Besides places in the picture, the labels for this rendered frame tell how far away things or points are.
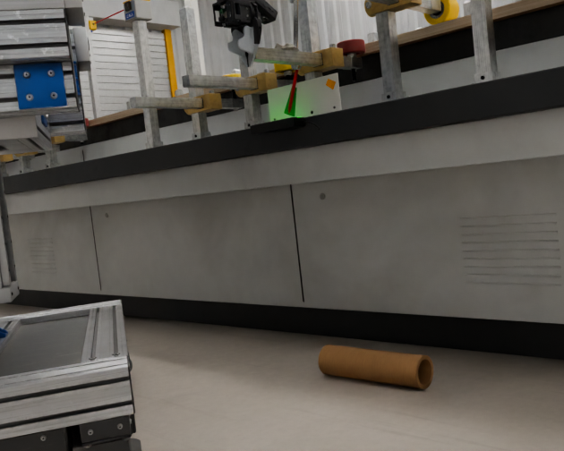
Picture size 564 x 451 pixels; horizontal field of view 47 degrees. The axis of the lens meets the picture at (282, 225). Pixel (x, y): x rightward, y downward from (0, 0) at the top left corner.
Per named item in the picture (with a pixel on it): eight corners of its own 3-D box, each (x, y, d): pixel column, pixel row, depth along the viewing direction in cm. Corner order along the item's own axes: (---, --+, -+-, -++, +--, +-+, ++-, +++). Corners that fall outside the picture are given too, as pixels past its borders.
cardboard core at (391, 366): (414, 360, 154) (316, 348, 174) (417, 393, 154) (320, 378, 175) (431, 351, 160) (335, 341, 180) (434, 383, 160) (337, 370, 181)
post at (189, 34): (202, 153, 214) (184, 4, 211) (196, 154, 217) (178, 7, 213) (210, 153, 217) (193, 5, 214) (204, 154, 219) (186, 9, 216)
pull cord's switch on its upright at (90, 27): (106, 176, 449) (86, 13, 442) (99, 178, 455) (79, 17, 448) (117, 175, 455) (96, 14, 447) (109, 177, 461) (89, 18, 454)
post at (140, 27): (153, 148, 231) (137, 18, 228) (145, 149, 234) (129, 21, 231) (163, 147, 234) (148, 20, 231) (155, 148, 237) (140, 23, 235)
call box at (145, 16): (136, 19, 226) (133, -4, 226) (124, 24, 231) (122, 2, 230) (153, 21, 231) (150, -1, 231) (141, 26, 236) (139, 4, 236)
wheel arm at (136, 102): (137, 109, 191) (135, 95, 191) (130, 111, 194) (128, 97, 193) (243, 110, 223) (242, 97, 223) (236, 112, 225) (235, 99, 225)
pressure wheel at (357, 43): (357, 77, 183) (353, 36, 182) (335, 82, 188) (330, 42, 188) (373, 78, 189) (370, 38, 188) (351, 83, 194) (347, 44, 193)
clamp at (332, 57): (333, 65, 173) (331, 46, 173) (294, 75, 183) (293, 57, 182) (346, 66, 177) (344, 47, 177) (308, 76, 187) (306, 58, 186)
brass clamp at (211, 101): (209, 108, 207) (208, 92, 207) (183, 114, 217) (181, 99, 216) (224, 108, 212) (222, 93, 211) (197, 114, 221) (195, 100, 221)
